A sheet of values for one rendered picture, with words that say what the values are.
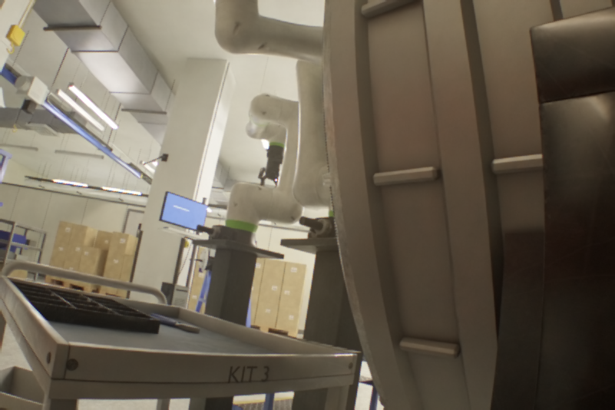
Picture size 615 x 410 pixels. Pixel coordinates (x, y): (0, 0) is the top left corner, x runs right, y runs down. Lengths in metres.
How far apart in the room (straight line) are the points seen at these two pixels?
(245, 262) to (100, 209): 8.83
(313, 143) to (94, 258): 7.76
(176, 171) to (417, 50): 5.45
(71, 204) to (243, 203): 9.40
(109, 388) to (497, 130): 0.41
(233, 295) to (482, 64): 1.21
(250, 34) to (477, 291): 0.72
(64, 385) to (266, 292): 7.04
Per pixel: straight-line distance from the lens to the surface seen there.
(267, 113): 1.60
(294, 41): 0.99
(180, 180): 5.68
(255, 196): 1.45
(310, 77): 1.26
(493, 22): 0.37
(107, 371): 0.39
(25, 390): 1.62
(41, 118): 9.84
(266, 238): 8.57
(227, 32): 0.89
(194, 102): 6.14
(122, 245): 8.38
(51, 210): 11.02
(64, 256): 9.14
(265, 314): 7.37
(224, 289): 1.40
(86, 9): 5.21
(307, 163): 1.17
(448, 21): 0.37
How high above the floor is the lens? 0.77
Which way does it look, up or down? 15 degrees up
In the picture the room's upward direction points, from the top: 9 degrees clockwise
